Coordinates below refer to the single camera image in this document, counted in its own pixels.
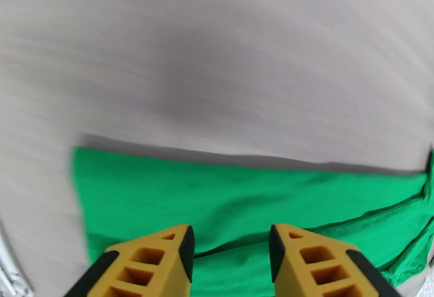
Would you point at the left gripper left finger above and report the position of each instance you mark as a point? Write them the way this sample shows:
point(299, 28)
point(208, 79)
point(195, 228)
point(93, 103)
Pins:
point(149, 265)

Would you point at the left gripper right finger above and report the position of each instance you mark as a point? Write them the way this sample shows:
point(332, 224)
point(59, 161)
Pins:
point(318, 269)

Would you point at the green shirt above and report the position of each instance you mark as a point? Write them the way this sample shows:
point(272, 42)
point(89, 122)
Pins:
point(237, 197)

